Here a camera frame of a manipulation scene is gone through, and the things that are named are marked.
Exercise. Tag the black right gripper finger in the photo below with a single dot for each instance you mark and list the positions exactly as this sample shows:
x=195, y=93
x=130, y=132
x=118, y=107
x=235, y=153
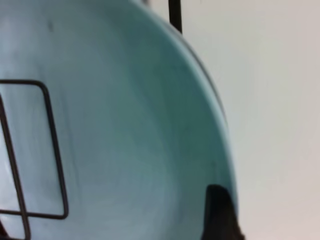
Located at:
x=220, y=219

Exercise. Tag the black wire dish rack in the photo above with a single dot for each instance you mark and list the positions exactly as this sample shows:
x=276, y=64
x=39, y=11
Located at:
x=86, y=143

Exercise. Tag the light blue round plate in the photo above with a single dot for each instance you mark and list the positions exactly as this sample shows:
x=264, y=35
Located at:
x=200, y=139

